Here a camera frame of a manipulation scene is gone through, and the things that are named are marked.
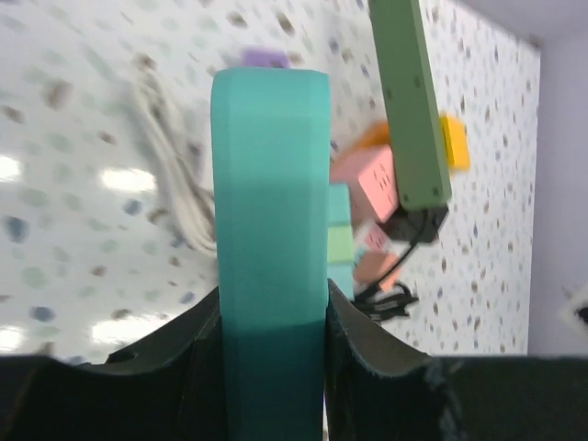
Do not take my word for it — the yellow cube socket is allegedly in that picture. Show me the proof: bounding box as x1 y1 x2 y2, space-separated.
440 114 470 172

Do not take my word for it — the light blue cube adapter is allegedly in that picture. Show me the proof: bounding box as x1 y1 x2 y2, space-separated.
327 263 355 301

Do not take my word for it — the green cube adapter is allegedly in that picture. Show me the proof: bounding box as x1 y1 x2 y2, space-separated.
327 224 354 265

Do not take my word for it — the orange power strip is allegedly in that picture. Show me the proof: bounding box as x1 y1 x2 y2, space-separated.
351 120 391 151

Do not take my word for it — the white coiled cable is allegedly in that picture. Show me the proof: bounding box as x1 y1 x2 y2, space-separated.
126 73 217 254

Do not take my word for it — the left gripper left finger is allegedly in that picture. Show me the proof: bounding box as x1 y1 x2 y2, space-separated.
1 290 228 440

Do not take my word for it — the black cube socket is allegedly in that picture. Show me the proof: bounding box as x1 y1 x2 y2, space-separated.
379 205 448 243

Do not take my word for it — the pink cube socket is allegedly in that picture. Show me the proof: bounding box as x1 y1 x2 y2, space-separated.
330 144 399 223

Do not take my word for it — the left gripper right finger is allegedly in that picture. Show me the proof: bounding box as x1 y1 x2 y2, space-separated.
325 283 587 441

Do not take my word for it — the teal cube adapter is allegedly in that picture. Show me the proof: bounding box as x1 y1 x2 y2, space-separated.
327 183 351 225

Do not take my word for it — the purple power strip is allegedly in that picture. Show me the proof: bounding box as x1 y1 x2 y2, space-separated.
241 48 290 69

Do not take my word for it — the teal triangular power strip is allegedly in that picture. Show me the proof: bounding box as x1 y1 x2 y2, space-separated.
210 67 331 440

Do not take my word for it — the black cable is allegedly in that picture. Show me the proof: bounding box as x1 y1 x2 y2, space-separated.
356 241 419 322

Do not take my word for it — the green power strip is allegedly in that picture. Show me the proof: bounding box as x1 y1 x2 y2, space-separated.
368 0 452 211

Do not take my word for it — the small pink adapter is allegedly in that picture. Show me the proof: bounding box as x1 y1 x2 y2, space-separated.
353 223 401 291

